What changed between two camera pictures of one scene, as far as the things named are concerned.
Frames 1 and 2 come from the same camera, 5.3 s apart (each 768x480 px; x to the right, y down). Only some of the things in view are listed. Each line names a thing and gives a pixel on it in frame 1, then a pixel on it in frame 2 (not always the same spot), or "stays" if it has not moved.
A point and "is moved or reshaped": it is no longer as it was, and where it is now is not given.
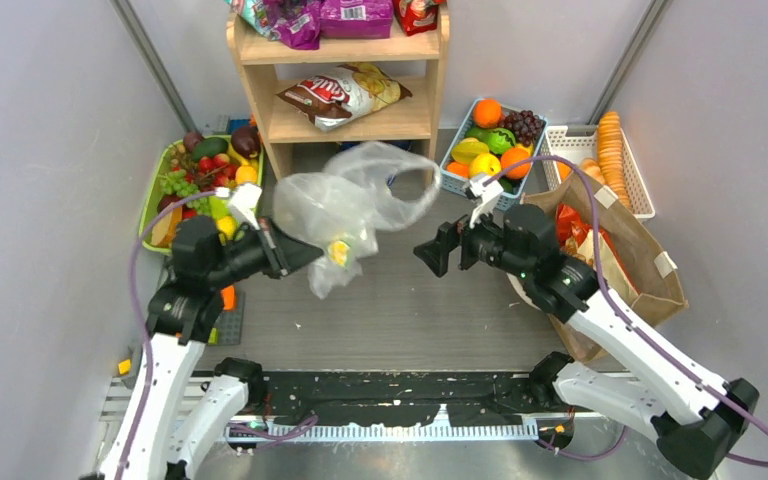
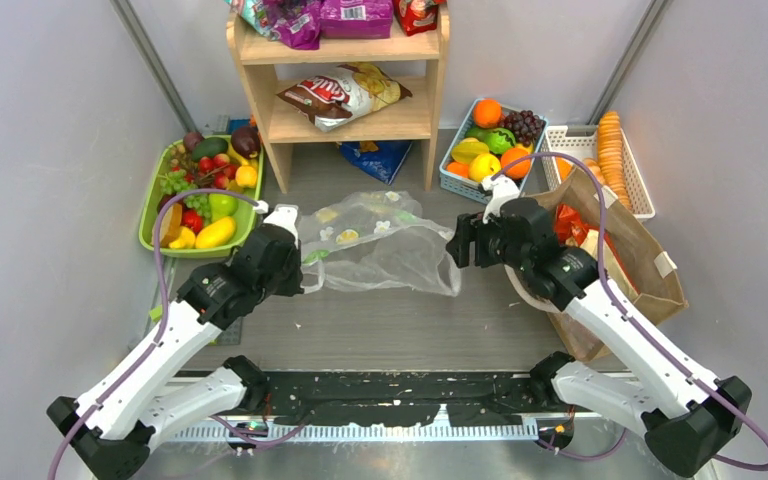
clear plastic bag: x=341 y=210 is moved or reshaped
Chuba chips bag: x=348 y=94 stays
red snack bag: x=417 y=15 stays
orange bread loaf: x=564 y=170 stays
